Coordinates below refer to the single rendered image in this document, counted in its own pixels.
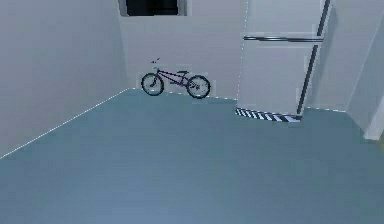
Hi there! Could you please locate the purple bicycle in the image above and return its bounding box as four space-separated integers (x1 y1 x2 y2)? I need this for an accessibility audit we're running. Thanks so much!
140 57 212 100

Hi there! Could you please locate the white fridge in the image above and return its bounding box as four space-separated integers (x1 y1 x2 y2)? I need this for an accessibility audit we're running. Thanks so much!
234 0 334 124

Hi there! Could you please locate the dark window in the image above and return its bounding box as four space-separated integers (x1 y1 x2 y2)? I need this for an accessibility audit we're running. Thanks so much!
117 0 188 18

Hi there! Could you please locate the long black fridge handle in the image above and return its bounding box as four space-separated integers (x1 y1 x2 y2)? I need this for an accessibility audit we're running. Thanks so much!
295 44 319 116

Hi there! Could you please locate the short black fridge handle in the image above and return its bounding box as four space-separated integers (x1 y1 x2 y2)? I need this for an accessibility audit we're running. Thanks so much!
316 0 332 37

